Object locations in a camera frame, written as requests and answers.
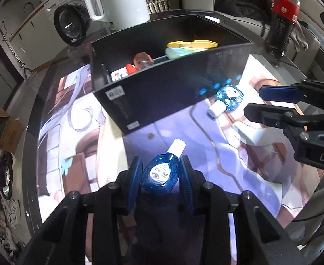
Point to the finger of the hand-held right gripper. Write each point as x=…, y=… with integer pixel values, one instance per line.
x=272, y=116
x=279, y=93

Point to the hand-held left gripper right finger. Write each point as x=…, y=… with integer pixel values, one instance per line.
x=185, y=182

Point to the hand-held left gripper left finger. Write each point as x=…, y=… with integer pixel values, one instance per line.
x=134, y=182

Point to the blue eye drop bottle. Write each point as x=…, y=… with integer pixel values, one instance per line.
x=231, y=96
x=162, y=174

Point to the black box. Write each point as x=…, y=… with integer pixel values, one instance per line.
x=164, y=93

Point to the white remote control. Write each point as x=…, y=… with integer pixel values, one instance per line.
x=119, y=76

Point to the white tube red cap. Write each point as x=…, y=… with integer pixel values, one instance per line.
x=130, y=69

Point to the printed desk mat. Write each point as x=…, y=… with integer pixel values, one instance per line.
x=233, y=149

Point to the grey clothes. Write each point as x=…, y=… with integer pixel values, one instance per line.
x=300, y=36

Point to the cola bottle red label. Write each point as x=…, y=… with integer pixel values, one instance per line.
x=283, y=24

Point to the yellow plastic tool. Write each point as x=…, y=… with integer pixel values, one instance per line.
x=192, y=44

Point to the pale green pack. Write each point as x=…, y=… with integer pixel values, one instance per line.
x=184, y=52

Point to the grey sofa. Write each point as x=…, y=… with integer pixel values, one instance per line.
x=197, y=0

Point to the black trash bag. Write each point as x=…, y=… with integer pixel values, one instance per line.
x=7, y=175

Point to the cardboard box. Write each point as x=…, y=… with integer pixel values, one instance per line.
x=8, y=132

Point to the wicker basket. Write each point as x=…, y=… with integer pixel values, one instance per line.
x=157, y=3

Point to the white washing machine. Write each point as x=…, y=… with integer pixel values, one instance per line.
x=68, y=24

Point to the white electric kettle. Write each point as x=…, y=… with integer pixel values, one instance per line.
x=120, y=0

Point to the white kitchen counter cabinet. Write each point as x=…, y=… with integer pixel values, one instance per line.
x=21, y=33

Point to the kitchen faucet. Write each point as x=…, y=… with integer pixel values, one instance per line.
x=29, y=7

